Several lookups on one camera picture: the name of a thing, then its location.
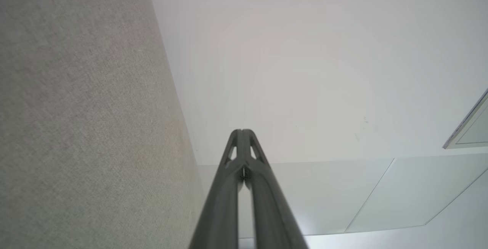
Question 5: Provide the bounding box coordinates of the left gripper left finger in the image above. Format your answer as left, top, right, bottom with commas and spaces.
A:
189, 129, 244, 249

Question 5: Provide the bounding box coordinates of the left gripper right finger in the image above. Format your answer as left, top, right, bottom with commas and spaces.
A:
242, 129, 309, 249

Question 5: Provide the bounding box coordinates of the grey fabric sofa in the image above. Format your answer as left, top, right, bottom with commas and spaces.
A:
0, 0, 206, 249

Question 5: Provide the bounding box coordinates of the grey framed wall panel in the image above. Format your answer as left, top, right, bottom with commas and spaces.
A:
442, 88, 488, 150

